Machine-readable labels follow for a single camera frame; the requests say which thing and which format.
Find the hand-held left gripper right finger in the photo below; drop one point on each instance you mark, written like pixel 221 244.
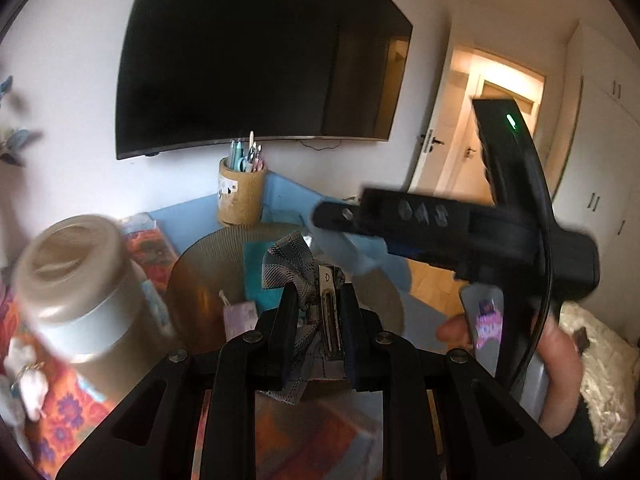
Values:
pixel 350 340

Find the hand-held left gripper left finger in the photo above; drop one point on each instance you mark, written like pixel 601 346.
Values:
pixel 290 340

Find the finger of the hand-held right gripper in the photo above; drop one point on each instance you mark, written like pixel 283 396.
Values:
pixel 337 217

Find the purple box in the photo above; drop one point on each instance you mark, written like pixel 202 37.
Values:
pixel 240 320

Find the plaid bow hair clip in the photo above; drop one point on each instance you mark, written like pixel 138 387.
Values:
pixel 290 260

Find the person's right hand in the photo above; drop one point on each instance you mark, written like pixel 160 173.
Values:
pixel 562 370

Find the blue table cover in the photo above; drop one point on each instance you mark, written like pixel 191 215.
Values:
pixel 285 195

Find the beige round pen holder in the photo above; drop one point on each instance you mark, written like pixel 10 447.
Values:
pixel 242 195

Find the white door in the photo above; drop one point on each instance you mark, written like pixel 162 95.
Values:
pixel 440 170

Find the bunch of pens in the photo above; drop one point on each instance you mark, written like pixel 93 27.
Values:
pixel 236 152

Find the blue white tissue pack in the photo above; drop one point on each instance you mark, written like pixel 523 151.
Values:
pixel 160 310

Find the white wardrobe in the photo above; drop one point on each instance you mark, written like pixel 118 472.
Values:
pixel 600 135

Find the cream fluffy blanket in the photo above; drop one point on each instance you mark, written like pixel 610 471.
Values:
pixel 610 385

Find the beige lidded canister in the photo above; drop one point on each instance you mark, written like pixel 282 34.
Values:
pixel 90 335

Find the floral woven blanket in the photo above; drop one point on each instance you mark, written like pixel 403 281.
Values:
pixel 60 410

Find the white fluffy ornament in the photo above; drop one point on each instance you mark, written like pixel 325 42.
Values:
pixel 30 385

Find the blue artificial flowers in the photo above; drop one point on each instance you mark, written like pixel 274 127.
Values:
pixel 15 137

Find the black wall television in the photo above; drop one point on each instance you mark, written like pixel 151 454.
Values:
pixel 250 60

